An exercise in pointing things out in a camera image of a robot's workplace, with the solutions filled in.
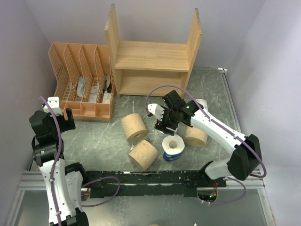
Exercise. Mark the wooden two-tier shelf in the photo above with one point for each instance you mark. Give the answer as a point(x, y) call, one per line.
point(140, 68)

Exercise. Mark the blue correction tape pack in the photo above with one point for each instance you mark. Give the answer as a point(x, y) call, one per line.
point(80, 87)

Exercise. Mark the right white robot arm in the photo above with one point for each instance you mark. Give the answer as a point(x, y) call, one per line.
point(245, 151)

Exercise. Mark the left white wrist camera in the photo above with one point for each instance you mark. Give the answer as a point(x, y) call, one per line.
point(55, 104)

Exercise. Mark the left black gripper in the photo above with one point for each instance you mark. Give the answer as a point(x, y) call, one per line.
point(66, 125)

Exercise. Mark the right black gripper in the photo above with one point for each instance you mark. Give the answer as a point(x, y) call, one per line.
point(160, 125)

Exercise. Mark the orange plastic desk organizer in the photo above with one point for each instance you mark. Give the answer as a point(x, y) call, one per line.
point(69, 62)

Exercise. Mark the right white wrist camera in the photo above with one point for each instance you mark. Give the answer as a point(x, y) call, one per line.
point(156, 110)

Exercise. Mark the white stapler box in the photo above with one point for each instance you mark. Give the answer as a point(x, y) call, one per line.
point(106, 98)

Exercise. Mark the beige toilet roll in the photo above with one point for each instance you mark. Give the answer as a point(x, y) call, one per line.
point(143, 154)
point(195, 137)
point(133, 127)

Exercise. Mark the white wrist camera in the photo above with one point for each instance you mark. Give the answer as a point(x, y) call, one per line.
point(156, 110)
point(55, 104)

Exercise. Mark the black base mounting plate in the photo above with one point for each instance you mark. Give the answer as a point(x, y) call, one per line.
point(140, 183)

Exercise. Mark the ruler set package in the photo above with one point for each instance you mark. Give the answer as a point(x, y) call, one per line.
point(93, 91)

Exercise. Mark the white toilet roll blue wrapper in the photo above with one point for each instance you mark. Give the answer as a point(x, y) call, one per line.
point(172, 147)

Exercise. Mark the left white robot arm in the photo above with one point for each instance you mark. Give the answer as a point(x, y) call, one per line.
point(63, 182)

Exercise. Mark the white dotted toilet roll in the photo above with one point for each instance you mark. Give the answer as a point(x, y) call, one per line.
point(203, 103)

